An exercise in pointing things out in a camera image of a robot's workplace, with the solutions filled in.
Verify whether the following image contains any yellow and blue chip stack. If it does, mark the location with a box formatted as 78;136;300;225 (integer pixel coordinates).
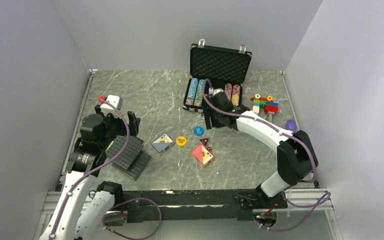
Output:
231;84;241;106

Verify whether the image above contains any green and grey chip stack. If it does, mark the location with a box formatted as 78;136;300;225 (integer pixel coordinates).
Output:
193;79;205;107

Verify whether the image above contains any red backed card deck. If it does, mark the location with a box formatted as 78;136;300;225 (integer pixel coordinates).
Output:
191;143;215;167

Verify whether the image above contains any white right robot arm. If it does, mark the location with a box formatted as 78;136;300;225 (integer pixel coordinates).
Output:
204;88;319;208

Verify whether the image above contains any blue and grey chip stack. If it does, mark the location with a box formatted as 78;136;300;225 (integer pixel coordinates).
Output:
185;78;199;105

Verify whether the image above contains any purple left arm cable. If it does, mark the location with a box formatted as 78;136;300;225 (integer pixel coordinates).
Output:
47;96;162;240

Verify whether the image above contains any purple red blue chip stack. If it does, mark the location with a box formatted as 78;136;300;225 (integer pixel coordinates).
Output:
224;83;233;101

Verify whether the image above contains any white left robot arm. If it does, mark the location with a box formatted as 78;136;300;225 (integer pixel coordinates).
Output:
39;104;141;240

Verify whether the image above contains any black poker chip case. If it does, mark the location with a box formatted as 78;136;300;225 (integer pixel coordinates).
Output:
182;39;253;113

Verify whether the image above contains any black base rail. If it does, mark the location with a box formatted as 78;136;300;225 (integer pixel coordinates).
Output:
41;188;334;223

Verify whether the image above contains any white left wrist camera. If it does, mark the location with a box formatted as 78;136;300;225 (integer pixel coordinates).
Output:
98;94;123;118

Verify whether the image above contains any purple toy microphone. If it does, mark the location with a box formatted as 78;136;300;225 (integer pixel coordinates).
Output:
285;119;298;132

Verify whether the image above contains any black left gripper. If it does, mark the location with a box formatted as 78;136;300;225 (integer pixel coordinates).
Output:
95;105;140;150

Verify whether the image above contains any black triangular all-in marker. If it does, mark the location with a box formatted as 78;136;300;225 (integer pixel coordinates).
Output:
199;137;210;148

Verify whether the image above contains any large dark grey baseplate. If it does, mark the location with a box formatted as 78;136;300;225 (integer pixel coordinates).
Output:
105;135;144;170

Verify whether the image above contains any blue small blind button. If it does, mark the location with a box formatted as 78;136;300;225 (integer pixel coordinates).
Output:
193;126;205;136

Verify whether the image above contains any colourful toy brick figure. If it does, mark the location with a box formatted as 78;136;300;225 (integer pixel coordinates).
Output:
250;94;279;123

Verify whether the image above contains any yellow big blind button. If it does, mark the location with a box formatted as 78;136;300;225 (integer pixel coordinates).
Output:
175;136;187;147

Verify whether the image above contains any lower dark grey baseplate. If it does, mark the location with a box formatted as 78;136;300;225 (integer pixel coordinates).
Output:
112;151;152;181

